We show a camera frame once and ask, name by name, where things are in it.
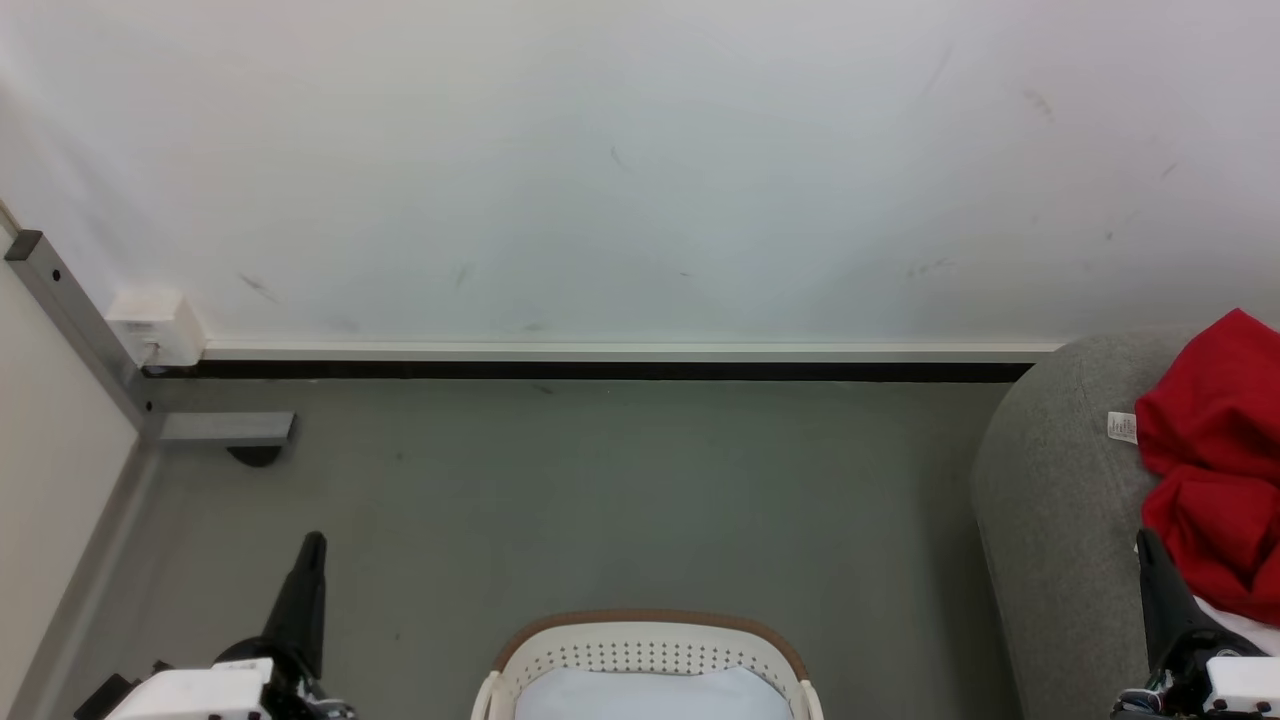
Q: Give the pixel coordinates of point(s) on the white garment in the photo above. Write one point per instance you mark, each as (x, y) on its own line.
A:
(1245, 625)

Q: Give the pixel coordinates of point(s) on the black round foot pad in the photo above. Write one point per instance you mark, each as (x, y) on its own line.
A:
(255, 456)

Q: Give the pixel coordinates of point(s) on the black and white baseboard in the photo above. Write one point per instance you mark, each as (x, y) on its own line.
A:
(600, 362)

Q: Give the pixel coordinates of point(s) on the grey metal frame post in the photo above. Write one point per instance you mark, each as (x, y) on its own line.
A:
(75, 320)

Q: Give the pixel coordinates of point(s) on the red fleece garment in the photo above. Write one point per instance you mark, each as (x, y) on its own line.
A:
(1215, 480)

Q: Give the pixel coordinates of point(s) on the left gripper white dark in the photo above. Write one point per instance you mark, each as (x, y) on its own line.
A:
(195, 692)

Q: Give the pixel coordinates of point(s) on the cream partition panel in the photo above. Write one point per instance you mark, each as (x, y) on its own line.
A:
(50, 480)

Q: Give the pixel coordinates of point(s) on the white wall outlet box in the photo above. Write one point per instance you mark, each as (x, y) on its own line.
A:
(155, 325)

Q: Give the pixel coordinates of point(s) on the pale blue clothing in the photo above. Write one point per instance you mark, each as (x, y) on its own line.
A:
(650, 695)

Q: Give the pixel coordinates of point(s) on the grey fabric sofa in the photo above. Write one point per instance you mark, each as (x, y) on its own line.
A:
(1060, 520)

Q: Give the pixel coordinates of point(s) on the white laundry basket brown rim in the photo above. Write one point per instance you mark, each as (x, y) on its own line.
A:
(650, 640)

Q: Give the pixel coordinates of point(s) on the right gripper white dark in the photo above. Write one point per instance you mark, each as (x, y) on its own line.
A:
(1240, 685)

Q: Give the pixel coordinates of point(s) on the grey metal foot bar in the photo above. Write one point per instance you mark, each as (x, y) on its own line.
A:
(225, 428)

